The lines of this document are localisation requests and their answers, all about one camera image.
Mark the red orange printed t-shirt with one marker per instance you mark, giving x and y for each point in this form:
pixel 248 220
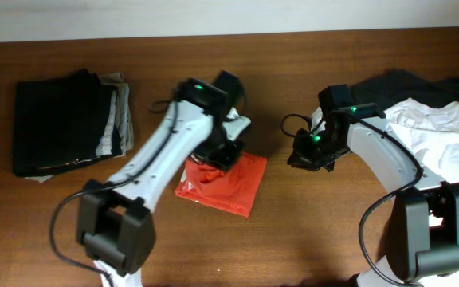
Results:
pixel 232 191

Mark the folded black garment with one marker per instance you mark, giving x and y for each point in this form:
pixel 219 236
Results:
pixel 58 123

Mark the white t-shirt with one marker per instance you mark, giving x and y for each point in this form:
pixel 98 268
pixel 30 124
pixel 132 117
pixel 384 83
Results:
pixel 432 134

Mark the folded white patterned garment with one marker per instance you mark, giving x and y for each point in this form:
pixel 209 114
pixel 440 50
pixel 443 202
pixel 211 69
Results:
pixel 105 145

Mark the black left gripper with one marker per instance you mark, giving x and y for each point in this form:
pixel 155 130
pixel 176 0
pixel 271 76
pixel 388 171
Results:
pixel 221 157

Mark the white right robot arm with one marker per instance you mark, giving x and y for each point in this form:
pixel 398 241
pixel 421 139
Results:
pixel 422 237

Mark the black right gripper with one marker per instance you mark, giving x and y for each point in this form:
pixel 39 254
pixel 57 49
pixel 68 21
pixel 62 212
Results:
pixel 302 158

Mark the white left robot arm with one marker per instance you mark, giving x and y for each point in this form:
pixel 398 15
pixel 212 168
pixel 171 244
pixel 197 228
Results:
pixel 115 224

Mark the dark green t-shirt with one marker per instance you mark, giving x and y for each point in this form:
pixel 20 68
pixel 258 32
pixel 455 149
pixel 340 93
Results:
pixel 397 85

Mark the folded olive grey garment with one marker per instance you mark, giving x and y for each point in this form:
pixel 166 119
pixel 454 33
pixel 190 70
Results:
pixel 123 135

